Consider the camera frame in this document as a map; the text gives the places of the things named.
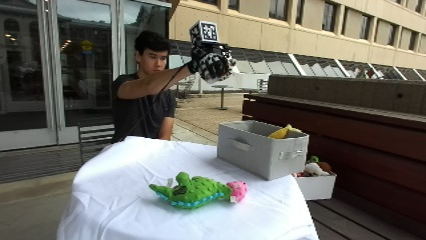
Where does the white cube of black markers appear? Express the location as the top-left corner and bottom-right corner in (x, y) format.
(189, 20), (220, 45)

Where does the beige building with windows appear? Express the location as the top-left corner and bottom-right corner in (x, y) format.
(168, 0), (426, 83)

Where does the the person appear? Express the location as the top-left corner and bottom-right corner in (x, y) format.
(111, 30), (195, 144)

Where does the yellow plush banana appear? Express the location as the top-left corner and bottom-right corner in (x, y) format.
(267, 124), (304, 140)

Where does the grey fabric storage box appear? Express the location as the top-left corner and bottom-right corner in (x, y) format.
(216, 119), (311, 181)

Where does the dark wooden bench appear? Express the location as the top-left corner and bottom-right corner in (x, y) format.
(241, 74), (426, 240)

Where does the grey slatted metal chair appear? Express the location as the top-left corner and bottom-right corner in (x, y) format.
(78, 123), (118, 164)

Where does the pile of plush toys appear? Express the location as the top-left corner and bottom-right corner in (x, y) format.
(295, 155), (335, 178)

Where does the pink plush toy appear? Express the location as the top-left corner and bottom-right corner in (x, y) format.
(227, 180), (249, 204)

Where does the green crocodile plush toy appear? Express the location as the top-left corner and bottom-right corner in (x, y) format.
(148, 171), (235, 210)

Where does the white tablecloth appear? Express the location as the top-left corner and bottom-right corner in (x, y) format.
(56, 135), (320, 240)

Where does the white plastic bin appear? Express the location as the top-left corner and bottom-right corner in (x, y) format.
(295, 172), (339, 201)

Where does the round pedestal table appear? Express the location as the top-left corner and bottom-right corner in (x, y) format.
(211, 84), (235, 111)

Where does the thin black glove cable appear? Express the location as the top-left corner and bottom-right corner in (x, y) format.
(119, 65), (188, 138)

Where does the glass door with metal frame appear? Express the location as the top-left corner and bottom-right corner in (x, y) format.
(0, 0), (172, 152)

